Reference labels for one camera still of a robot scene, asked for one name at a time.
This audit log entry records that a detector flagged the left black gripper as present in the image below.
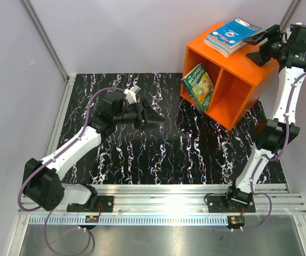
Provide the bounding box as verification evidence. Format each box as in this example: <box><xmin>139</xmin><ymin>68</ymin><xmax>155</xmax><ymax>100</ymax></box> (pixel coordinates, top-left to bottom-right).
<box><xmin>114</xmin><ymin>97</ymin><xmax>165</xmax><ymax>131</ymax></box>

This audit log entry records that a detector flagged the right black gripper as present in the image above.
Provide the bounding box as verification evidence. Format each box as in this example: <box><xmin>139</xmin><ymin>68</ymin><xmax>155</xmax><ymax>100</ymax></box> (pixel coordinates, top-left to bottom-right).
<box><xmin>240</xmin><ymin>25</ymin><xmax>287</xmax><ymax>67</ymax></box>

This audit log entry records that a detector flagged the blue red-edged book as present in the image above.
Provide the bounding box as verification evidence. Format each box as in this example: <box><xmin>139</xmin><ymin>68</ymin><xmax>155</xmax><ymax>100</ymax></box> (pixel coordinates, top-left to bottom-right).
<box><xmin>204</xmin><ymin>18</ymin><xmax>263</xmax><ymax>58</ymax></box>

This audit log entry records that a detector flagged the dark green 104-Storey Treehouse book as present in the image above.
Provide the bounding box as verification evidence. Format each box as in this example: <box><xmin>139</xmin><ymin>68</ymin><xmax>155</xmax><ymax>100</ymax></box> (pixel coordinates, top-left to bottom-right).
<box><xmin>182</xmin><ymin>63</ymin><xmax>214</xmax><ymax>112</ymax></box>

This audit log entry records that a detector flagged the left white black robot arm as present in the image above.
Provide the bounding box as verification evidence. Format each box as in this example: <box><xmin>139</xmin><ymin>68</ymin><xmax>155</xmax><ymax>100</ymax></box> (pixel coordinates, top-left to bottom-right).
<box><xmin>18</xmin><ymin>92</ymin><xmax>165</xmax><ymax>212</ymax></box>

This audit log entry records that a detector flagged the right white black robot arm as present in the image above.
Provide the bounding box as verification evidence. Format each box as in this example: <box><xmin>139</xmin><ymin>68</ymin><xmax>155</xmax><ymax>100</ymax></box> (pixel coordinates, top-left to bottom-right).
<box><xmin>223</xmin><ymin>23</ymin><xmax>306</xmax><ymax>212</ymax></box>

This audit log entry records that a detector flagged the orange two-compartment shelf box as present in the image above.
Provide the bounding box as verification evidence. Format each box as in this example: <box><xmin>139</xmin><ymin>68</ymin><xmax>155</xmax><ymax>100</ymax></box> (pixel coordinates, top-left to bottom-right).
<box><xmin>183</xmin><ymin>22</ymin><xmax>278</xmax><ymax>130</ymax></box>

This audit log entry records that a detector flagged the black marble pattern mat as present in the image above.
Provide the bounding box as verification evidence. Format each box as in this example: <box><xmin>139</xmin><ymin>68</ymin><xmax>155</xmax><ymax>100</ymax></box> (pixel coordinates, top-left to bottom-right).
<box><xmin>58</xmin><ymin>73</ymin><xmax>265</xmax><ymax>185</ymax></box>

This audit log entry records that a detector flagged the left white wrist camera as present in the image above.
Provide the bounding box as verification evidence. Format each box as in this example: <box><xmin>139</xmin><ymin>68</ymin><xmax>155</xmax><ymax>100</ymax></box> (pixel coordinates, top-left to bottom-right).
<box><xmin>124</xmin><ymin>85</ymin><xmax>141</xmax><ymax>105</ymax></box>

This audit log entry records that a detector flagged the right aluminium corner post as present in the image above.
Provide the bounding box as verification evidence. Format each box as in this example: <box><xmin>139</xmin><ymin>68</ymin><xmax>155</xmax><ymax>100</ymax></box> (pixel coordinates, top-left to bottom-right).
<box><xmin>279</xmin><ymin>0</ymin><xmax>302</xmax><ymax>31</ymax></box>

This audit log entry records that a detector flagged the aluminium corner post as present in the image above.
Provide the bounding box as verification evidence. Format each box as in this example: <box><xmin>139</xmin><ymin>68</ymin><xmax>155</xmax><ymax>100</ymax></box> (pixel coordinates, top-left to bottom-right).
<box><xmin>20</xmin><ymin>0</ymin><xmax>69</xmax><ymax>83</ymax></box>
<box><xmin>279</xmin><ymin>0</ymin><xmax>302</xmax><ymax>31</ymax></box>

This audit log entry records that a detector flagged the left aluminium corner post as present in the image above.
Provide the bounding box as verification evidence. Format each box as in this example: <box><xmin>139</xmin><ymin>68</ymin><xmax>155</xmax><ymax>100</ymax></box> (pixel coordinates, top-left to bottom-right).
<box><xmin>20</xmin><ymin>0</ymin><xmax>69</xmax><ymax>83</ymax></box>

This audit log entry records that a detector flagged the aluminium front rail frame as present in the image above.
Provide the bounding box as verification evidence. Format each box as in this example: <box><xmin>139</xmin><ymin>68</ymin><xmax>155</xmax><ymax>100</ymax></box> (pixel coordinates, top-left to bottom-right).
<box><xmin>8</xmin><ymin>184</ymin><xmax>306</xmax><ymax>255</ymax></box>

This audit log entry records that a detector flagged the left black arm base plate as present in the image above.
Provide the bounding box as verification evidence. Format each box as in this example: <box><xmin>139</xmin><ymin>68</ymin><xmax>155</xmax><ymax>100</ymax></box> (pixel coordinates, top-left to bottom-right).
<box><xmin>67</xmin><ymin>195</ymin><xmax>115</xmax><ymax>213</ymax></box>

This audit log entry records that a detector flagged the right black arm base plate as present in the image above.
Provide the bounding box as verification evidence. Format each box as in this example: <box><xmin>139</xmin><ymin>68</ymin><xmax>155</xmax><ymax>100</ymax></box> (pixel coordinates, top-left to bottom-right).
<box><xmin>204</xmin><ymin>194</ymin><xmax>256</xmax><ymax>213</ymax></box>

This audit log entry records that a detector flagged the white slotted cable duct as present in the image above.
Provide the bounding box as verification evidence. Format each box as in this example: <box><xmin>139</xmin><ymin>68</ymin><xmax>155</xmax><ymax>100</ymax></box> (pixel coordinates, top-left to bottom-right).
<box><xmin>29</xmin><ymin>214</ymin><xmax>228</xmax><ymax>226</ymax></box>

